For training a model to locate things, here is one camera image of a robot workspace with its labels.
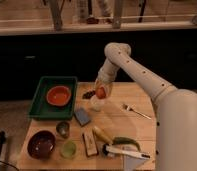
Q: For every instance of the green small cup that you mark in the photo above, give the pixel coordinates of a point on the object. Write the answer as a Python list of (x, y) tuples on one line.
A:
[(68, 149)]

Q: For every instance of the red apple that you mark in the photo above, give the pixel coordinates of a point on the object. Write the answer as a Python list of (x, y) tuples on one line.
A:
[(100, 93)]

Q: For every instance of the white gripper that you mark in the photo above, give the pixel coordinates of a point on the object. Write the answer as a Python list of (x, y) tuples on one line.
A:
[(105, 78)]

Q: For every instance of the green plastic tray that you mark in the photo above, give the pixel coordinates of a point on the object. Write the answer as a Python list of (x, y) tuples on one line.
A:
[(40, 108)]

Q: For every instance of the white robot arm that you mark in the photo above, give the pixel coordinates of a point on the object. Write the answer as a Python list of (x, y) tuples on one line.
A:
[(176, 109)]

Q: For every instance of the green chili pepper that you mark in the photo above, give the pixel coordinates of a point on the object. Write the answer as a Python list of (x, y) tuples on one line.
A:
[(126, 140)]

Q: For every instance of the grey folded cloth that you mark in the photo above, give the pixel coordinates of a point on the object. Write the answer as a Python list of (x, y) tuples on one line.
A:
[(133, 159)]

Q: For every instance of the wooden table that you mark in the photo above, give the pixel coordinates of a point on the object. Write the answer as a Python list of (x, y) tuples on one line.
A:
[(112, 118)]

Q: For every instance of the dark purple bowl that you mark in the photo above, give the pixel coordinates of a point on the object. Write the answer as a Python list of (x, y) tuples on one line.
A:
[(41, 145)]

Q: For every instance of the orange bowl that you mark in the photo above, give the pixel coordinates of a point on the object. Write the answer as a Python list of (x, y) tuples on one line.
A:
[(58, 95)]

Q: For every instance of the blue sponge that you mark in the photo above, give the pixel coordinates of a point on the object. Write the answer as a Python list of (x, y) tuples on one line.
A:
[(81, 116)]

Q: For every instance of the dark red grapes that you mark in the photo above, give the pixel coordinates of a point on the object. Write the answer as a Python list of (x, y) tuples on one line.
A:
[(88, 94)]

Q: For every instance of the white dish brush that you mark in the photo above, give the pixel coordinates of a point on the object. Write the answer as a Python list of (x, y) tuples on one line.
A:
[(110, 149)]

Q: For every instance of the wooden block eraser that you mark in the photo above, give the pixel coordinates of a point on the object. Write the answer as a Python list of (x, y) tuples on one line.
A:
[(90, 144)]

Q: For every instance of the small metal cup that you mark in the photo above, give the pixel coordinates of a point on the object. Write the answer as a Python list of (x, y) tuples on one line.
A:
[(63, 129)]

